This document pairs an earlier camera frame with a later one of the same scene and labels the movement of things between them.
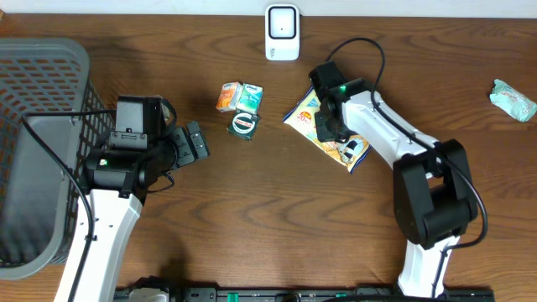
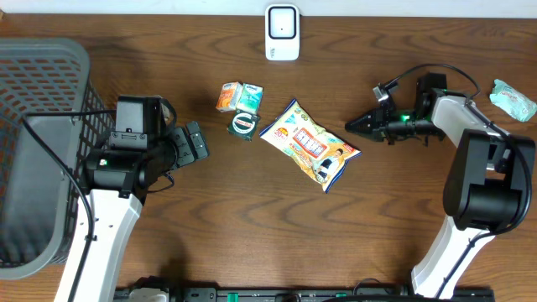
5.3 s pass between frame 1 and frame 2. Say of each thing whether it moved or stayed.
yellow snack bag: moved
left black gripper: stayed
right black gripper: moved
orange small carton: stayed
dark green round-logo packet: stayed
